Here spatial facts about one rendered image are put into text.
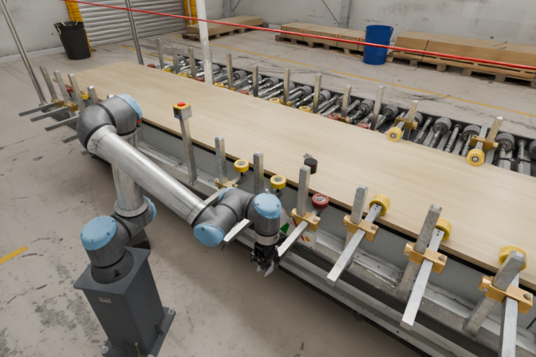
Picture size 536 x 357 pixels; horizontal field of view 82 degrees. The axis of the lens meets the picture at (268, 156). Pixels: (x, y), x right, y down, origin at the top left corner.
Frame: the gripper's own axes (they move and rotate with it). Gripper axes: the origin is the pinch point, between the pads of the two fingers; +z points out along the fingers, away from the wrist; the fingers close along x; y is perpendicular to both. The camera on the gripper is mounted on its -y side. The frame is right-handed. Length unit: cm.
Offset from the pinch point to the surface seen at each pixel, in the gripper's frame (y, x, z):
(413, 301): -9, 50, -14
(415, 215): -58, 39, -9
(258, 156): -28.5, -28.2, -28.6
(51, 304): 52, -132, 85
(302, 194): -29.1, -3.6, -18.0
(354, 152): -92, -5, -10
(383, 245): -52, 31, 10
